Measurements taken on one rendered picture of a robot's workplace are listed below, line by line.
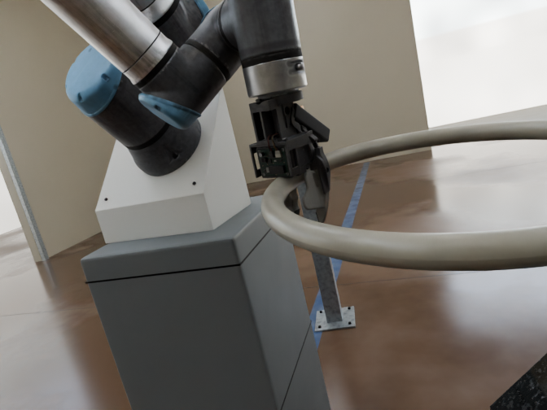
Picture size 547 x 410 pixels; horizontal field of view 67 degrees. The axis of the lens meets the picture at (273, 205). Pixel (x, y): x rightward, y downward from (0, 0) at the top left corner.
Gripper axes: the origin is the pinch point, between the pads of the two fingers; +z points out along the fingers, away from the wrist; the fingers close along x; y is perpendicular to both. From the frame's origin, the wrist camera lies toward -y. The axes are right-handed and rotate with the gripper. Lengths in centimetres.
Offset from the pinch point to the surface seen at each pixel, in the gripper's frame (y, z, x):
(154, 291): 8.6, 16.9, -39.8
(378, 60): -574, -22, -236
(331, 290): -96, 80, -65
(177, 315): 7.3, 22.9, -35.5
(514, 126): -21.3, -7.8, 27.0
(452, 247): 23.4, -7.5, 29.5
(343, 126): -544, 67, -295
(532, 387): 1.9, 22.2, 31.6
